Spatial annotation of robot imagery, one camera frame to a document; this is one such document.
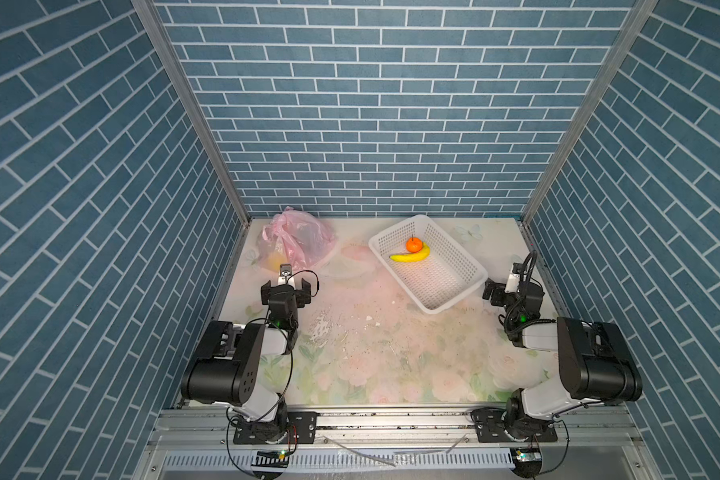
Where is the pink plastic bag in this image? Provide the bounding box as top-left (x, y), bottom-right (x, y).
top-left (257, 207), bottom-right (336, 271)

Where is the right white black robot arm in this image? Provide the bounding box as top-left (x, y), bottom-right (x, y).
top-left (483, 274), bottom-right (643, 436)

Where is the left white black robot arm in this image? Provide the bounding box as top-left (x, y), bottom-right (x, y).
top-left (180, 273), bottom-right (313, 427)

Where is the white plastic basket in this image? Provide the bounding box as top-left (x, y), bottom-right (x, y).
top-left (368, 215), bottom-right (488, 315)

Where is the yellow banana in basket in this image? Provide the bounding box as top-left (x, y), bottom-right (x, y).
top-left (389, 243), bottom-right (431, 263)

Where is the orange tangerine in basket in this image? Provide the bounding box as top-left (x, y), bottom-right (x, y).
top-left (405, 237), bottom-right (424, 254)

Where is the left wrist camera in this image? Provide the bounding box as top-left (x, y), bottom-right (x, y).
top-left (277, 264), bottom-right (293, 285)

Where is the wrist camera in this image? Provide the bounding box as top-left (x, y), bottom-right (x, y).
top-left (277, 264), bottom-right (293, 285)
top-left (505, 263), bottom-right (526, 294)

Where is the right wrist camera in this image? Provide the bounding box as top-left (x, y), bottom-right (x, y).
top-left (505, 263), bottom-right (526, 294)

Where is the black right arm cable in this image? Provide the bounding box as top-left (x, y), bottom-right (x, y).
top-left (518, 250), bottom-right (540, 289)

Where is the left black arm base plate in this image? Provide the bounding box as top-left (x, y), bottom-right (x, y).
top-left (230, 411), bottom-right (318, 445)

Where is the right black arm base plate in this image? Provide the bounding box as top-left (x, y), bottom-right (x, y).
top-left (470, 407), bottom-right (558, 443)

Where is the aluminium front rail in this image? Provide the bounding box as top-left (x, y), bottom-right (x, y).
top-left (148, 404), bottom-right (643, 450)

